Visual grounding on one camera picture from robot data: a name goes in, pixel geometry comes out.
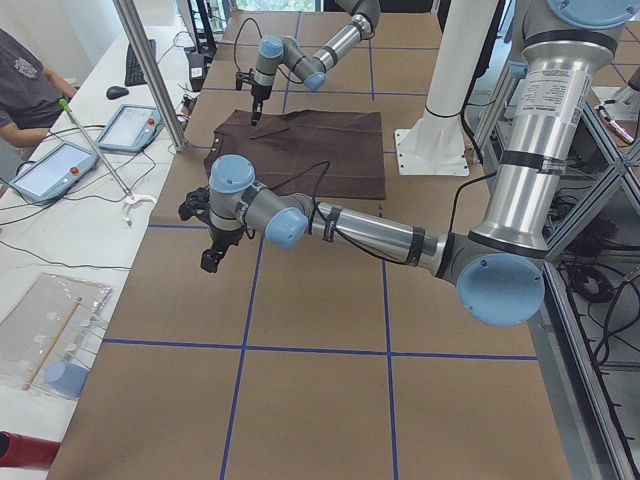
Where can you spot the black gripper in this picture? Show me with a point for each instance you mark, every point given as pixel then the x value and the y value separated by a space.
pixel 223 237
pixel 258 92

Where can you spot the dark brown t-shirt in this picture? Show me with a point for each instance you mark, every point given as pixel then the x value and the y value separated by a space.
pixel 284 150

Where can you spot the white plastic hook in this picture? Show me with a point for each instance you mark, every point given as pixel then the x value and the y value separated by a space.
pixel 131 202

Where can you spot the far teach pendant tablet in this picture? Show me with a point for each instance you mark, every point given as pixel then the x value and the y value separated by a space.
pixel 131 129

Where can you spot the teach pendant tablet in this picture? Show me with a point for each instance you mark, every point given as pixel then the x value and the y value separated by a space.
pixel 131 129
pixel 55 173

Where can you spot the black keyboard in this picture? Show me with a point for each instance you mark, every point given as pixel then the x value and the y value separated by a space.
pixel 134 74

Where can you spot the black computer mouse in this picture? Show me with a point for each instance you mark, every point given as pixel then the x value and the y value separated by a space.
pixel 116 92

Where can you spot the wooden stick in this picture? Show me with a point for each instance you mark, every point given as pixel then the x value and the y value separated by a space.
pixel 51 345

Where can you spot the near teach pendant tablet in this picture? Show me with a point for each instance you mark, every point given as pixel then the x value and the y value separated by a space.
pixel 55 173

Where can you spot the clear plastic sheet bag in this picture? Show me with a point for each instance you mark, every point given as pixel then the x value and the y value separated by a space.
pixel 29 326

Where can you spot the light blue cup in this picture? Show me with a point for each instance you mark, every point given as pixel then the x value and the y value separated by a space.
pixel 66 378

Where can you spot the seated person grey shirt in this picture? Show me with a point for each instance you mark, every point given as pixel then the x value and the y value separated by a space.
pixel 30 95

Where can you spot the red cylinder object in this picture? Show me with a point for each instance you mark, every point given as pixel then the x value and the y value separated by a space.
pixel 27 452

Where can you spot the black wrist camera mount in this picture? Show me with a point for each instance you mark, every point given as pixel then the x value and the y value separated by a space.
pixel 195 205
pixel 243 78

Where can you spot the aluminium frame post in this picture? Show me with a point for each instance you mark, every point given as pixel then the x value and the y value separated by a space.
pixel 136 34

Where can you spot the metal rod green handle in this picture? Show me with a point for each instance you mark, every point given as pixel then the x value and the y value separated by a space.
pixel 126 189

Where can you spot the aluminium side rail frame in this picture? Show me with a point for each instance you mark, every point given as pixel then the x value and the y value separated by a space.
pixel 588 333

